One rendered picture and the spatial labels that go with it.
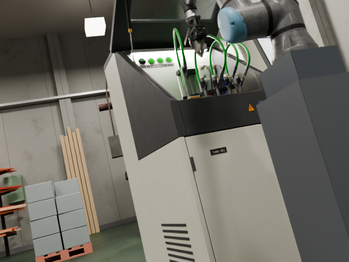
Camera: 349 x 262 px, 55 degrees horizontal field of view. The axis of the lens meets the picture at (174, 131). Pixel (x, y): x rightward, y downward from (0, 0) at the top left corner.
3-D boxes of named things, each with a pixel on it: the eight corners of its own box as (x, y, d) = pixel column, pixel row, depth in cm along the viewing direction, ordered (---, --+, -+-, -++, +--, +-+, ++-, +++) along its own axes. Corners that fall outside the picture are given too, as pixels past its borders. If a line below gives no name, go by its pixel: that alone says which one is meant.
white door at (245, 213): (228, 308, 127) (184, 136, 138) (225, 306, 129) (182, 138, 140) (341, 256, 155) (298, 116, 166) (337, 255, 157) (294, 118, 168)
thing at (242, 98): (187, 135, 140) (178, 100, 142) (183, 138, 144) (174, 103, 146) (295, 116, 166) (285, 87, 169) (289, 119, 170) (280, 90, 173)
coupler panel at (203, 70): (210, 103, 210) (198, 57, 215) (207, 104, 213) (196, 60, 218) (227, 101, 215) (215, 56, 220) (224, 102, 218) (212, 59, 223)
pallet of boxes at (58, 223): (44, 257, 548) (33, 191, 566) (90, 244, 571) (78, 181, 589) (37, 268, 444) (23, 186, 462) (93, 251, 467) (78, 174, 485)
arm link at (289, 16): (312, 20, 105) (299, -18, 108) (272, 28, 104) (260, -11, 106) (296, 37, 117) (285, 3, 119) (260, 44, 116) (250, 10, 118)
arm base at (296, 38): (330, 47, 104) (321, 18, 106) (291, 52, 100) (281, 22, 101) (300, 66, 119) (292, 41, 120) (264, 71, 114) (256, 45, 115)
